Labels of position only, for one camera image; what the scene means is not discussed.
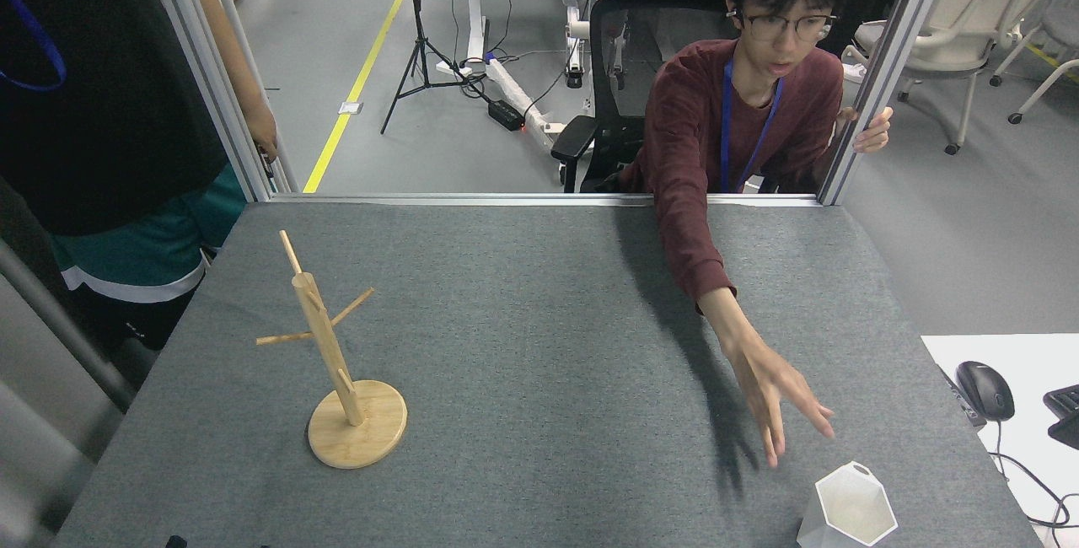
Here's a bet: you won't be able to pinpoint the white faceted cup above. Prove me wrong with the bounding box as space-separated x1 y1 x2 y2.
797 461 899 548

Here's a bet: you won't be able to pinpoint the wooden cup rack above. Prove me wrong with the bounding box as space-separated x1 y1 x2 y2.
255 230 409 470

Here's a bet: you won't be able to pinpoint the standing person's left hand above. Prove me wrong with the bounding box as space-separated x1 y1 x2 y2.
251 105 279 163

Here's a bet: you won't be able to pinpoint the seated person's right hand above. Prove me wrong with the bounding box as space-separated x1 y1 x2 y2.
727 337 835 469

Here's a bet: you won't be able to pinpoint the seated person's left hand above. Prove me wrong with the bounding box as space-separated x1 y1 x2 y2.
853 106 894 154

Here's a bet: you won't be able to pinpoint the thin silver pole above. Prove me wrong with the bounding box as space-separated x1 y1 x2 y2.
201 0 298 193

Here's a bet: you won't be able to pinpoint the black office chair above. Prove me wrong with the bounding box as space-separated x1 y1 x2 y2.
551 0 734 193

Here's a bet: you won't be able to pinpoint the black tripod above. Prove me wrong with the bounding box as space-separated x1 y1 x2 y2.
380 0 490 136

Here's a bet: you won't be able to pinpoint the white desk with dark top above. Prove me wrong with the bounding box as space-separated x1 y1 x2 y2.
426 0 570 144

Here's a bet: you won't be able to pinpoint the white stand on wheels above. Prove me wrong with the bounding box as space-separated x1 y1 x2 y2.
560 0 629 90

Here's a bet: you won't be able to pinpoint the seated person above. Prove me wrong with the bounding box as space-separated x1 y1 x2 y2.
620 0 894 469

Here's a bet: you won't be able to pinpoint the black flat device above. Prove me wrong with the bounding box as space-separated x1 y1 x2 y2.
938 365 988 431

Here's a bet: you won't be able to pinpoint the black glasses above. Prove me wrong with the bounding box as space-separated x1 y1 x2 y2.
727 10 835 45

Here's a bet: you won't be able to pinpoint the black computer mouse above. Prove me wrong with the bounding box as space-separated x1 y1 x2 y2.
956 360 1016 423

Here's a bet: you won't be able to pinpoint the white side table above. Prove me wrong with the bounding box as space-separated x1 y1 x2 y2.
921 333 1079 548

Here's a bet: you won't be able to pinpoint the black keyboard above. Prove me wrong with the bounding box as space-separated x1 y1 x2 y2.
1043 384 1079 451

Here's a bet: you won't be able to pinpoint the white armchair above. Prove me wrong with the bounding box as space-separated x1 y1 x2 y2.
841 0 1056 155

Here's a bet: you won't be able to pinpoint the white chair with grey seat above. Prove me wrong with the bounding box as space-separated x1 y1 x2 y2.
989 0 1079 126

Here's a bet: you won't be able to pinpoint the silver table rail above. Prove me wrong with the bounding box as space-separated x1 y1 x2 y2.
268 192 823 208

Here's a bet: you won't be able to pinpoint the silver aluminium post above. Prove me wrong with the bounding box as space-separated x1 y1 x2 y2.
818 0 962 206
139 0 272 201

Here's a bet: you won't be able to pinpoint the dark blue lanyard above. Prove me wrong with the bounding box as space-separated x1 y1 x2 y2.
0 0 68 94

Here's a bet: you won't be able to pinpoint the black mouse cable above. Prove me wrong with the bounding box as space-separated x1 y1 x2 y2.
986 420 1079 532

